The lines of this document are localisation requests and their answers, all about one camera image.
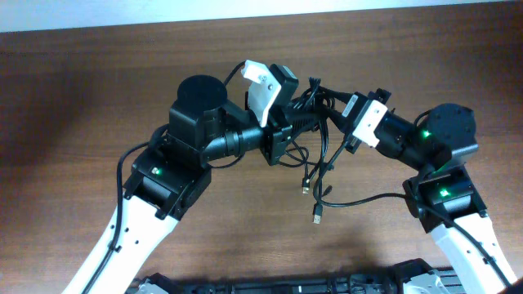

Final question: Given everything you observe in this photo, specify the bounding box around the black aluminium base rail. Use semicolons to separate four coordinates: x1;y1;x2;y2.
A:
126;258;465;294

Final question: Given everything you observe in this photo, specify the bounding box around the right camera cable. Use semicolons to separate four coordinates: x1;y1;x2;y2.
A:
312;134;512;289

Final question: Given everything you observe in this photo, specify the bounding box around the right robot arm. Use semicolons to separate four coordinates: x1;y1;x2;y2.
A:
314;89;517;293

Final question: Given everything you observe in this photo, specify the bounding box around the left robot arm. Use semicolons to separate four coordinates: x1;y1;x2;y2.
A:
65;75;319;293

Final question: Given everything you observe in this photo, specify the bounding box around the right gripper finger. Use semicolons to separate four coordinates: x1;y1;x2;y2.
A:
327;110;351;133
317;86;353;105

